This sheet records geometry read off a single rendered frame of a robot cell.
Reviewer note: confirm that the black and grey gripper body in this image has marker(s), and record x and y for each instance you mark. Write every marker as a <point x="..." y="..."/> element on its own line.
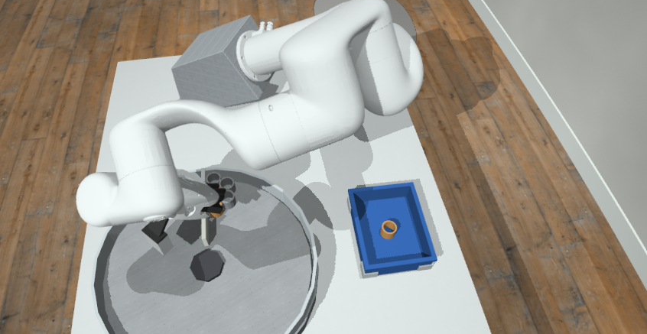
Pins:
<point x="197" y="195"/>

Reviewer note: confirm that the blue open crate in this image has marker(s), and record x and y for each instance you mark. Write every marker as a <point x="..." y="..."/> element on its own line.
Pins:
<point x="411" y="245"/>

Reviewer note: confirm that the grey metal bushing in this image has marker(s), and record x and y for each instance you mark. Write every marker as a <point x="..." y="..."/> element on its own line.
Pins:
<point x="230" y="204"/>
<point x="227" y="181"/>
<point x="213" y="176"/>

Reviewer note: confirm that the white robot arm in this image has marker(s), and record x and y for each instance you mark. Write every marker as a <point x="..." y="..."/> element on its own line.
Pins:
<point x="324" y="105"/>

